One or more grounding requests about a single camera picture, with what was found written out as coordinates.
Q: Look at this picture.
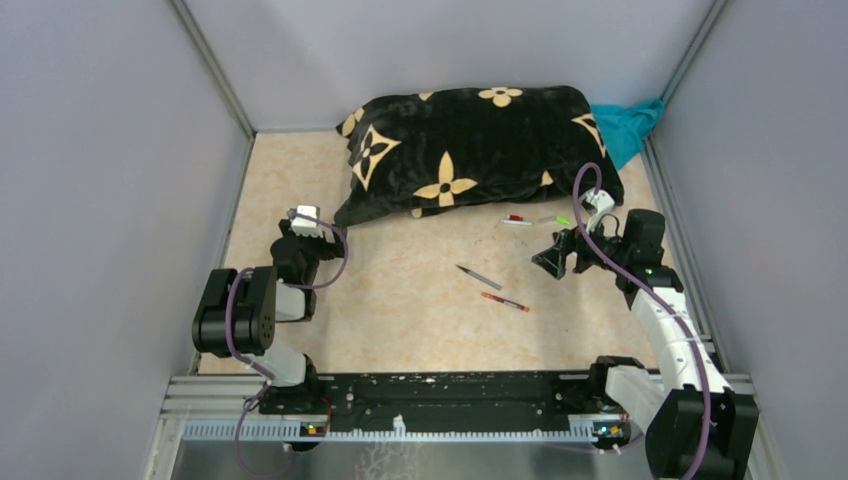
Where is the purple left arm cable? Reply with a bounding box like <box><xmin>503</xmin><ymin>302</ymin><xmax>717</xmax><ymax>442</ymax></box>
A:
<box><xmin>223</xmin><ymin>211</ymin><xmax>350</xmax><ymax>480</ymax></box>

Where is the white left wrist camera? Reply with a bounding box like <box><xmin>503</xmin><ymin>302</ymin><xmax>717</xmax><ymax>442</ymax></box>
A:
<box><xmin>287</xmin><ymin>205</ymin><xmax>324</xmax><ymax>238</ymax></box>

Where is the teal cloth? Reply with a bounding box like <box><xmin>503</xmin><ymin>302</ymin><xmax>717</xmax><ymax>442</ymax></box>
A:
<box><xmin>590</xmin><ymin>98</ymin><xmax>665</xmax><ymax>170</ymax></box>

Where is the red orange pen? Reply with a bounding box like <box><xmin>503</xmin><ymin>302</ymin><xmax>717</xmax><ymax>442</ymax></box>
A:
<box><xmin>480</xmin><ymin>292</ymin><xmax>530</xmax><ymax>312</ymax></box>

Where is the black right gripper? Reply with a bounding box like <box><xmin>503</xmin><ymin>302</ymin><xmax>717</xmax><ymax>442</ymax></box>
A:
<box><xmin>533</xmin><ymin>211</ymin><xmax>632</xmax><ymax>279</ymax></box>

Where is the black pillow with beige flowers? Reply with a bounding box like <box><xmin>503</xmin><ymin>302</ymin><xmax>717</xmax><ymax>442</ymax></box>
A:
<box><xmin>334</xmin><ymin>85</ymin><xmax>625</xmax><ymax>227</ymax></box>

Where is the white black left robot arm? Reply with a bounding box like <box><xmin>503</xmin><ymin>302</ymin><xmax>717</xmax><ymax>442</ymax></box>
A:
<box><xmin>191</xmin><ymin>214</ymin><xmax>349</xmax><ymax>414</ymax></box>

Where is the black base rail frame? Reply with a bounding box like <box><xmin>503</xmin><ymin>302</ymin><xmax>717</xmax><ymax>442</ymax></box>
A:
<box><xmin>162</xmin><ymin>356</ymin><xmax>638</xmax><ymax>449</ymax></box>

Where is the clear highlighter with green cap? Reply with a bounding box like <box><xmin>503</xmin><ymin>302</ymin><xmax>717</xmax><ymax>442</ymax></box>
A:
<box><xmin>537</xmin><ymin>215</ymin><xmax>571</xmax><ymax>226</ymax></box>

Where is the white pen with red cap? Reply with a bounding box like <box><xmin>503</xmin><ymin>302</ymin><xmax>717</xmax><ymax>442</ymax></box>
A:
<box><xmin>500</xmin><ymin>215</ymin><xmax>533</xmax><ymax>227</ymax></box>

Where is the grey checkered pen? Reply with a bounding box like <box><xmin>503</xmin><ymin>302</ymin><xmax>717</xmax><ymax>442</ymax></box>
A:
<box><xmin>455</xmin><ymin>264</ymin><xmax>503</xmax><ymax>291</ymax></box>

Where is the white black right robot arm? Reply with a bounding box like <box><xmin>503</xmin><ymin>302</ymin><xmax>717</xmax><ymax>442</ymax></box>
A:
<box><xmin>532</xmin><ymin>209</ymin><xmax>759</xmax><ymax>479</ymax></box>

